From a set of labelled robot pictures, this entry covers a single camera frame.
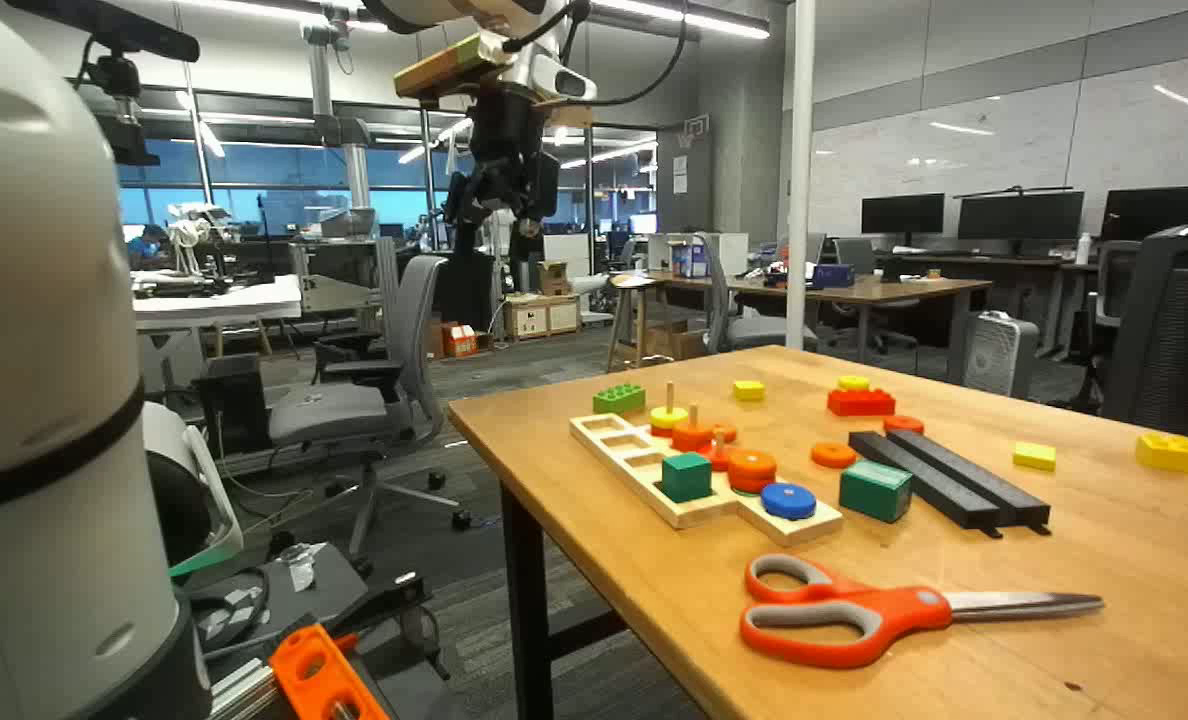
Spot black camera on mount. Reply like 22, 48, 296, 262
5, 0, 203, 170

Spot yellow square block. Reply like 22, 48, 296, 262
1007, 440, 1061, 474

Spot wide black monitor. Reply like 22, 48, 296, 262
954, 187, 1088, 249

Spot green cube on peg board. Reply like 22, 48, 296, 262
656, 451, 716, 508

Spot wooden background desk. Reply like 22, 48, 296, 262
646, 272, 997, 312

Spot white pillar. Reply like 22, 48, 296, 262
781, 0, 821, 351

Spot white desk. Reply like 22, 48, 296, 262
129, 266, 308, 334

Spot black long bar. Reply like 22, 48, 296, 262
885, 428, 1054, 537
842, 428, 1003, 537

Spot grey office chair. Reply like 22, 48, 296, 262
263, 253, 477, 538

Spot long yellow lego brick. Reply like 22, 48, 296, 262
1132, 428, 1188, 481

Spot green lego brick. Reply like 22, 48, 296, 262
589, 381, 646, 415

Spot red lego brick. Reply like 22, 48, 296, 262
823, 382, 899, 421

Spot wooden stool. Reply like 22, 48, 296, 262
605, 272, 683, 370

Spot orange plastic tool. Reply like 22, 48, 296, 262
269, 618, 392, 720

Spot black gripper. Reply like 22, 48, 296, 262
447, 84, 563, 254

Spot wooden mount plate on wrist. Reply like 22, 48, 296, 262
392, 27, 524, 104

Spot black office chair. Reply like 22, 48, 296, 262
1100, 219, 1188, 436

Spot large orange ring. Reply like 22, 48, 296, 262
722, 449, 781, 495

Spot wooden peg puzzle board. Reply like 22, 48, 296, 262
566, 407, 848, 544

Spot black table leg frame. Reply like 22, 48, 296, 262
494, 481, 630, 720

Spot small orange ring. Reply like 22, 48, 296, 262
667, 421, 720, 456

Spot small black monitor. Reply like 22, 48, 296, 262
860, 192, 947, 239

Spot yellow ring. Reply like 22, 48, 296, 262
646, 381, 693, 436

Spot large green cube block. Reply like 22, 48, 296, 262
834, 456, 916, 524

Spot orange handled scissors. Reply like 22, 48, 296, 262
735, 548, 1106, 671

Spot cardboard box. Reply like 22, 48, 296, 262
500, 290, 585, 344

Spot large black monitor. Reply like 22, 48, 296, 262
1100, 179, 1188, 245

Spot blue ring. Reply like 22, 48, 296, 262
756, 481, 821, 524

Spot silver computer tower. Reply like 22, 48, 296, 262
959, 309, 1043, 398

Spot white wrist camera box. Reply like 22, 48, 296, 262
526, 48, 598, 104

